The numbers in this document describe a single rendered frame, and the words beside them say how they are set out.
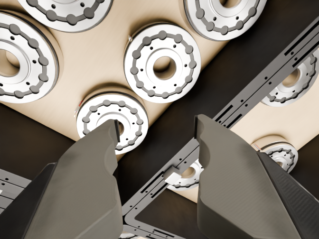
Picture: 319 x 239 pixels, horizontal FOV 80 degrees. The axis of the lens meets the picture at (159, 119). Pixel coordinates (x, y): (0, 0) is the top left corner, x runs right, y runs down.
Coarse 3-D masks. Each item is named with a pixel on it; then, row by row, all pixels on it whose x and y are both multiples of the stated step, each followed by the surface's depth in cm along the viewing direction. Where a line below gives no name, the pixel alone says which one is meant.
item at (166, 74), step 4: (172, 60) 25; (172, 64) 26; (168, 68) 28; (172, 68) 26; (156, 72) 28; (164, 72) 28; (168, 72) 27; (172, 72) 26; (160, 76) 26; (164, 76) 26; (168, 76) 26
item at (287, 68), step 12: (312, 48) 20; (300, 60) 20; (276, 72) 20; (288, 72) 20; (264, 84) 21; (276, 84) 21; (252, 96) 21; (264, 96) 21; (240, 108) 22; (252, 108) 22; (228, 120) 22; (192, 156) 24; (180, 168) 24; (156, 192) 26; (144, 204) 27; (132, 216) 27; (144, 228) 29; (156, 228) 30
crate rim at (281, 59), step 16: (304, 32) 19; (288, 48) 19; (272, 64) 20; (256, 80) 20; (240, 96) 21; (224, 112) 22; (192, 144) 23; (176, 160) 24; (0, 176) 21; (16, 176) 21; (32, 176) 22; (160, 176) 25; (144, 192) 25; (128, 208) 26
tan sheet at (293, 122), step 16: (304, 96) 35; (256, 112) 35; (272, 112) 35; (288, 112) 36; (304, 112) 37; (240, 128) 36; (256, 128) 37; (272, 128) 37; (288, 128) 38; (304, 128) 39; (304, 144) 41; (176, 192) 41; (192, 192) 42
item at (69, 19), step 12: (24, 0) 19; (36, 0) 20; (48, 0) 20; (84, 0) 20; (96, 0) 20; (108, 0) 20; (36, 12) 20; (48, 12) 20; (60, 12) 20; (72, 12) 20; (84, 12) 21; (96, 12) 21; (48, 24) 20; (60, 24) 21; (72, 24) 21; (84, 24) 21
